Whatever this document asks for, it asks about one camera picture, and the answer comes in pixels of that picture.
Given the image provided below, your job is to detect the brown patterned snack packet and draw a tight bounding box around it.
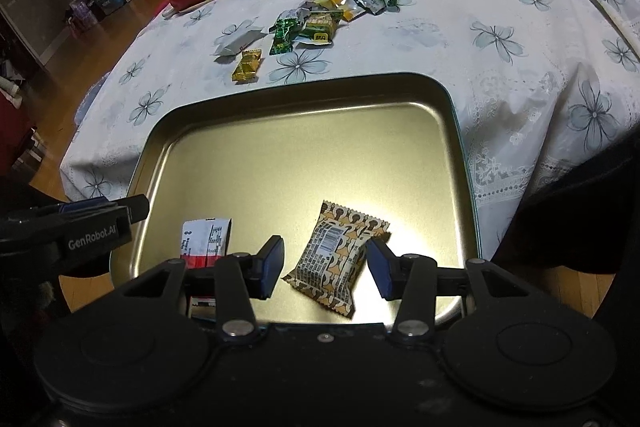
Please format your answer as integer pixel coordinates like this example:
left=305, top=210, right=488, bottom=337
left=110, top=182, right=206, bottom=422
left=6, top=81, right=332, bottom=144
left=282, top=200, right=392, bottom=319

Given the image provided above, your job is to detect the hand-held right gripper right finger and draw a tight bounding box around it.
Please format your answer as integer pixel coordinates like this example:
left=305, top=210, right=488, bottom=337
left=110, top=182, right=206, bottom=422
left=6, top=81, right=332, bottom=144
left=365, top=238, right=538, bottom=340

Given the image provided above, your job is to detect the gold metal tin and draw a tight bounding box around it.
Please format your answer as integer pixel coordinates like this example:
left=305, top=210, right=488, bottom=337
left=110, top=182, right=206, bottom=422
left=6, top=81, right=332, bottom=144
left=109, top=72, right=483, bottom=328

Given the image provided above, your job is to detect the dark green snack packet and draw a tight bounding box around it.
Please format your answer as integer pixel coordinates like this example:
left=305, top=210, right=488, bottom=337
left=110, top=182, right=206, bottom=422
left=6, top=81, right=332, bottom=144
left=269, top=18, right=307, bottom=56

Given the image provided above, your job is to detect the gold yellow candy packet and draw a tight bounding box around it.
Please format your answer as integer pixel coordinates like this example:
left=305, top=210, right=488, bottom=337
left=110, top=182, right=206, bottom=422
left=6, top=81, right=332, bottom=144
left=231, top=49, right=263, bottom=84

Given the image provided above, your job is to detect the dark red cloth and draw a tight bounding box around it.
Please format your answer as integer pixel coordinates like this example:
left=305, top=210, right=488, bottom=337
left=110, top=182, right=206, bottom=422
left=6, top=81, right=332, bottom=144
left=0, top=99, right=37, bottom=168

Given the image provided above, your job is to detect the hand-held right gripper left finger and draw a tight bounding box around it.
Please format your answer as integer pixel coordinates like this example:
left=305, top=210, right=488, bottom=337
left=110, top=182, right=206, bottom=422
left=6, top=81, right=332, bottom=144
left=117, top=234, right=287, bottom=340

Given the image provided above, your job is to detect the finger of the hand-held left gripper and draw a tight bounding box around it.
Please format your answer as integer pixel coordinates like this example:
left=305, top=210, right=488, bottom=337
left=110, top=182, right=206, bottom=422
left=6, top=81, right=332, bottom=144
left=116, top=194, right=151, bottom=225

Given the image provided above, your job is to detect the white floral tablecloth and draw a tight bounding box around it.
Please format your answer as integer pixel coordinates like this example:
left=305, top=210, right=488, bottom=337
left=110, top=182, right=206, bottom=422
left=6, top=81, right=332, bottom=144
left=60, top=0, right=640, bottom=268

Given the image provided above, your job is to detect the green and yellow snack packet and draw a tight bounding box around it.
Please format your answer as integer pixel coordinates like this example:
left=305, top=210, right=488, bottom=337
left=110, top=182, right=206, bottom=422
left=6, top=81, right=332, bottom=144
left=295, top=11, right=343, bottom=45

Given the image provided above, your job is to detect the red and white snack packet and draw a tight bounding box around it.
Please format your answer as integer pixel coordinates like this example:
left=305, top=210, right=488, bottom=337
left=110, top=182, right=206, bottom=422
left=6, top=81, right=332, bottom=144
left=181, top=218, right=233, bottom=320

